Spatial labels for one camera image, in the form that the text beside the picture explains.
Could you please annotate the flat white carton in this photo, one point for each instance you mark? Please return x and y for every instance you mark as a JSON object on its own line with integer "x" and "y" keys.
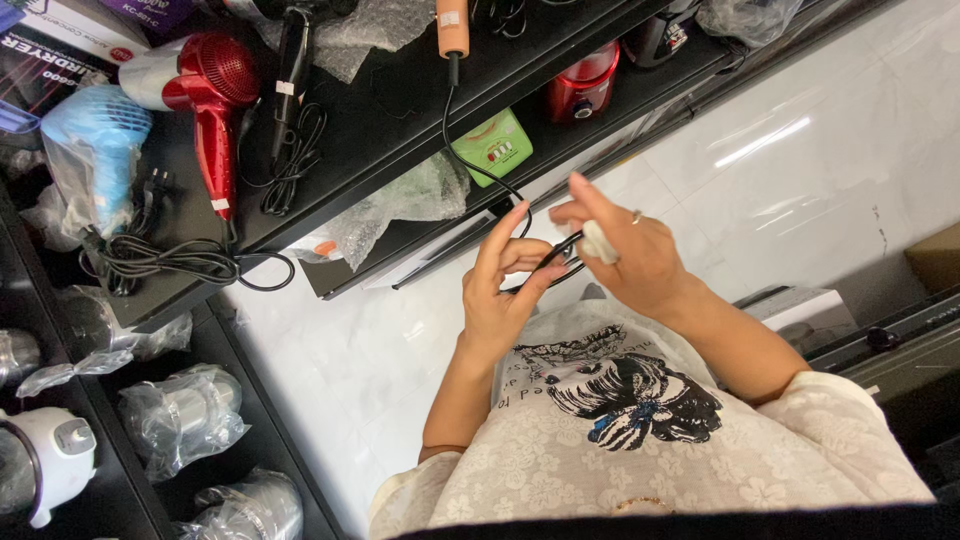
{"x": 427, "y": 255}

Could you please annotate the red hair dryer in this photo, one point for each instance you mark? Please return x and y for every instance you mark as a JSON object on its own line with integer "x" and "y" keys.
{"x": 210, "y": 97}

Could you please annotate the black hair straightener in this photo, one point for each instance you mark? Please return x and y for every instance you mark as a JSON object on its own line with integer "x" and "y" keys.
{"x": 292, "y": 71}

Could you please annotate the blue hair dryer in bag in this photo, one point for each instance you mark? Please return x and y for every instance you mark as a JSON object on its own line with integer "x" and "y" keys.
{"x": 94, "y": 154}

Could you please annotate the white printed lace shirt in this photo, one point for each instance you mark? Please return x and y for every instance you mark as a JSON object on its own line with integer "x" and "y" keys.
{"x": 645, "y": 450}

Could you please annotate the black stove with knob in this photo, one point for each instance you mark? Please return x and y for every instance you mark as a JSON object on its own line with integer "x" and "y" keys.
{"x": 892, "y": 349}

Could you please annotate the plastic-wrapped steel jar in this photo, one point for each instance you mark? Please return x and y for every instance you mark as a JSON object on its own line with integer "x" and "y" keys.
{"x": 97, "y": 334}
{"x": 16, "y": 354}
{"x": 180, "y": 420}
{"x": 244, "y": 510}

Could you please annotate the green plastic device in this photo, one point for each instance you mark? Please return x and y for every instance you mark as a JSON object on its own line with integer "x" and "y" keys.
{"x": 493, "y": 146}

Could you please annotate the clear plastic bag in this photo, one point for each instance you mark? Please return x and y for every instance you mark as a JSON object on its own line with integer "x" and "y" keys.
{"x": 746, "y": 19}

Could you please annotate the person's left hand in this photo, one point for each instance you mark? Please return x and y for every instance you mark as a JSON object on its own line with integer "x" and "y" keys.
{"x": 491, "y": 307}

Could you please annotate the black hair dryer carton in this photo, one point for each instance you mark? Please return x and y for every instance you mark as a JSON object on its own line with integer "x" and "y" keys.
{"x": 49, "y": 64}

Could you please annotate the person's right fingers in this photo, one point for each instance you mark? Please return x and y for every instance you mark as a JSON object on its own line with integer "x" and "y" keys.
{"x": 600, "y": 201}

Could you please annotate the white electric appliance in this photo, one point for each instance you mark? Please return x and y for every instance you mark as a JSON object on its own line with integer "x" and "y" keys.
{"x": 49, "y": 457}

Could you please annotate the brown cardboard box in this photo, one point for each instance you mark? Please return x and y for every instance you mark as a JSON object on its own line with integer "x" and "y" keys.
{"x": 934, "y": 259}

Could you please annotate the black power plug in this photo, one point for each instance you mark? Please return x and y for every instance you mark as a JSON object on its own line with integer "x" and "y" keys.
{"x": 152, "y": 191}

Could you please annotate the person's right hand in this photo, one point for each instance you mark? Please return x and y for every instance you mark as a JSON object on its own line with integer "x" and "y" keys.
{"x": 641, "y": 259}

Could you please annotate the red blender base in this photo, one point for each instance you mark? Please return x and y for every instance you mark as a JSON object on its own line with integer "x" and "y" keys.
{"x": 583, "y": 84}

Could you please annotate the purple carton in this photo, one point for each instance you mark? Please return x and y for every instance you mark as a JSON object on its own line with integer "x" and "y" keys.
{"x": 150, "y": 10}

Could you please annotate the white appliance carton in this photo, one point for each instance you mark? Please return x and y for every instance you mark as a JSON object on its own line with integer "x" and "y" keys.
{"x": 802, "y": 315}

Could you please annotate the black appliance with label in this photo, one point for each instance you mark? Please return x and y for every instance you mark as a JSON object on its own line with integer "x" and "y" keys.
{"x": 660, "y": 34}

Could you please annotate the black shelf unit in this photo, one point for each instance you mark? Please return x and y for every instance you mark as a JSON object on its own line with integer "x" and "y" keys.
{"x": 397, "y": 105}

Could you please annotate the bubble-wrapped appliance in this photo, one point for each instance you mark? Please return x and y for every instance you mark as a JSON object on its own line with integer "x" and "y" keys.
{"x": 390, "y": 210}

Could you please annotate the clear bubble wrap sheet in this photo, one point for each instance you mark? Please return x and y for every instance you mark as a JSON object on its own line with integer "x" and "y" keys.
{"x": 360, "y": 34}

